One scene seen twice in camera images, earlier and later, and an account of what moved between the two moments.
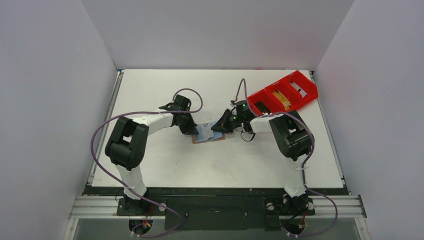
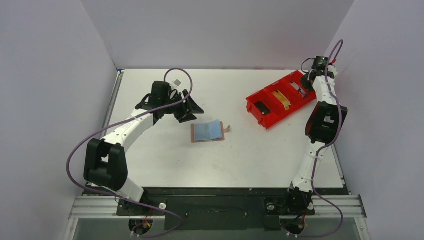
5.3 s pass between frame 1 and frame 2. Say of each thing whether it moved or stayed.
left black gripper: moved
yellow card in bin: stayed
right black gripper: moved
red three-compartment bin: stayed
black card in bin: stayed
